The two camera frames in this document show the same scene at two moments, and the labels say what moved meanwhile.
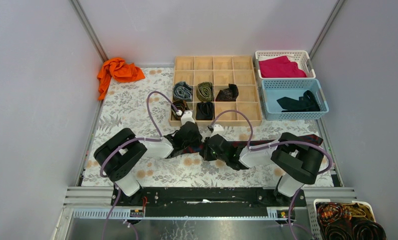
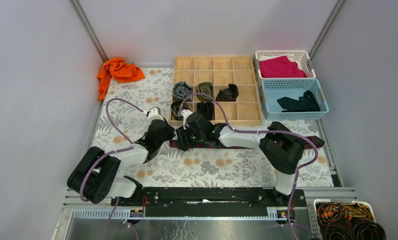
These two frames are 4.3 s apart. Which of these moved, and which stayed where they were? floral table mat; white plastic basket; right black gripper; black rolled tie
Moved: right black gripper
Stayed: white plastic basket; black rolled tie; floral table mat
